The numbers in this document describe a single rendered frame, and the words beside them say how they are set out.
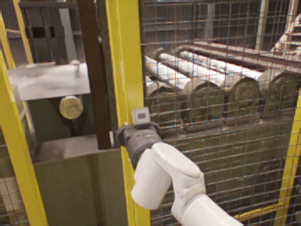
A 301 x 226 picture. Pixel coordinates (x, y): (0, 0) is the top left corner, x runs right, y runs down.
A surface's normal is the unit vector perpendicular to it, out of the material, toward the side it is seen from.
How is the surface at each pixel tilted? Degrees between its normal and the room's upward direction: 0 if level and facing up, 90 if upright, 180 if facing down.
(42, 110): 90
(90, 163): 90
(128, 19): 90
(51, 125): 90
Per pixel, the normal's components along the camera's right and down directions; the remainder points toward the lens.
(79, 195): 0.27, 0.35
